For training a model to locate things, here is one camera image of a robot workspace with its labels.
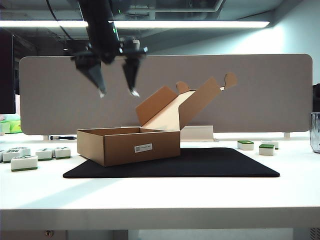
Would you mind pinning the metal desk lock cylinder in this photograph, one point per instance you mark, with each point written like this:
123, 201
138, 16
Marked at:
49, 233

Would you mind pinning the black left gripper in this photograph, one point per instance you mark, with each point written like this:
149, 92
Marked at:
107, 52

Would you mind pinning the black rectangular mat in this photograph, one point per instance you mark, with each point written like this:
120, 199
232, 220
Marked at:
212, 165

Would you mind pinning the brown cardboard box with lid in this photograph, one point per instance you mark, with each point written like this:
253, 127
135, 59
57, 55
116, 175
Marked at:
117, 150

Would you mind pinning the green packaged item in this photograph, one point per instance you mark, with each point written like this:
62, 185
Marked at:
11, 127

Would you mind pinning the clear glass container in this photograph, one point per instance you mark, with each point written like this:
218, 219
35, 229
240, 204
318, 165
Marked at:
315, 135

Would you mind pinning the black marker pen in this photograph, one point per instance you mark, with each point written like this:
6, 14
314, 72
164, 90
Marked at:
62, 137

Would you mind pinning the black office chair back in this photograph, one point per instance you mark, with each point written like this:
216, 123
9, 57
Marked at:
316, 100

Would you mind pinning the grey fabric desk divider panel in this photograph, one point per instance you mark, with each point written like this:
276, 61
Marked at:
225, 112

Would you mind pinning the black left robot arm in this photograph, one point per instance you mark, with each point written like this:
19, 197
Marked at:
97, 22

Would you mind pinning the white divider panel foot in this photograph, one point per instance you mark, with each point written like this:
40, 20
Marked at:
46, 138

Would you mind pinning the black computer monitor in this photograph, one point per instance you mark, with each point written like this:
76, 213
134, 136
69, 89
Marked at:
7, 75

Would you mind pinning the long ceiling light strip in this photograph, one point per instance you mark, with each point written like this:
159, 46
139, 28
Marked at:
187, 24

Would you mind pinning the white green mahjong tile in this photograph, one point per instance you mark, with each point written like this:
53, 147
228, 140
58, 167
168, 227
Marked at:
273, 143
62, 153
24, 164
25, 150
10, 157
45, 154
245, 146
1, 156
267, 150

